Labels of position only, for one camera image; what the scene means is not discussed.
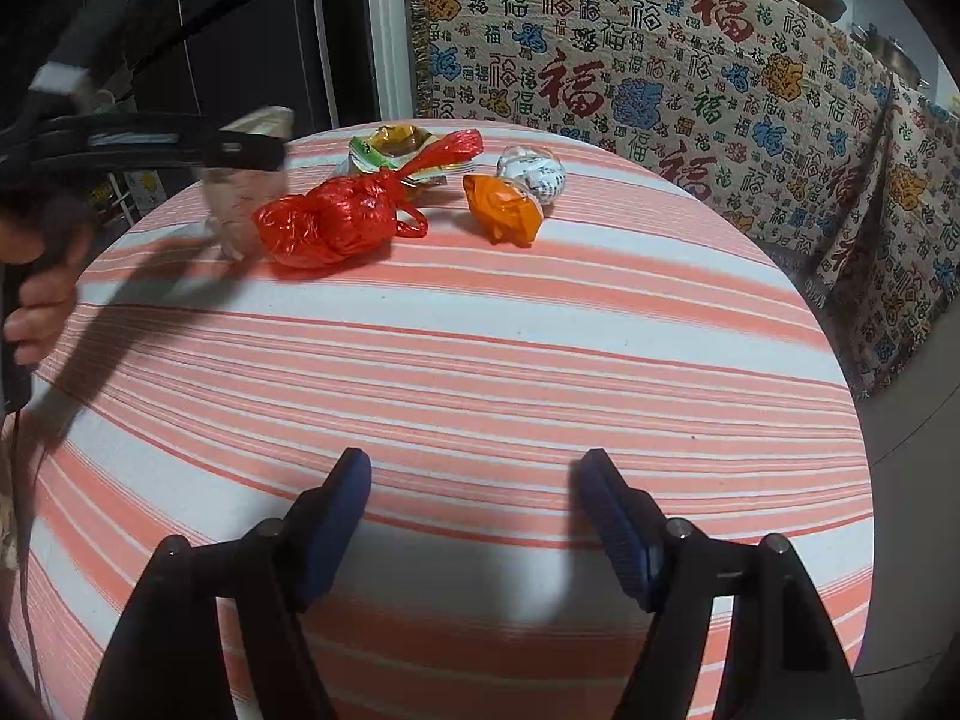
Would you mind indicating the orange striped tablecloth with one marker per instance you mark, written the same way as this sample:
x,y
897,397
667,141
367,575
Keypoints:
x,y
450,360

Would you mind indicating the orange plastic bag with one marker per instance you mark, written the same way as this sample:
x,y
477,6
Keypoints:
x,y
502,206

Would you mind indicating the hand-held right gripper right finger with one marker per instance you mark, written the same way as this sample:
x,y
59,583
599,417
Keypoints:
x,y
619,532

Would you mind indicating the clear plastic cup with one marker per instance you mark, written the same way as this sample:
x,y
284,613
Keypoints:
x,y
240,210

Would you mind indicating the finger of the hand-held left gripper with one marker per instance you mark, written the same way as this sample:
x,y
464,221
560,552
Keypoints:
x,y
240,151

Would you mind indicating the steel pot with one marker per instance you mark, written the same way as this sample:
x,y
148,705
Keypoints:
x,y
892,52

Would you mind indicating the green and yellow wrapper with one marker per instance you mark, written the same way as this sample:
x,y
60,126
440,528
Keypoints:
x,y
390,142

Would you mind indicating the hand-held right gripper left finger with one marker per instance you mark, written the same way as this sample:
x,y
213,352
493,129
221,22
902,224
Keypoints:
x,y
337,525

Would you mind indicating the beige printed blanket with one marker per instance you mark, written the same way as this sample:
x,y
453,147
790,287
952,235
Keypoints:
x,y
675,90

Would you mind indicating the person's left hand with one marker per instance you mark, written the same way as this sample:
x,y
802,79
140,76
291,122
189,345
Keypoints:
x,y
41,315

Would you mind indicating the red plastic bag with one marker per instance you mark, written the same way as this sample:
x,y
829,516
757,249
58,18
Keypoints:
x,y
330,221

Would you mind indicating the white crumpled plastic wrapper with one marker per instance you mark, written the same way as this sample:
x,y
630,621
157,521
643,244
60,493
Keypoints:
x,y
536,172

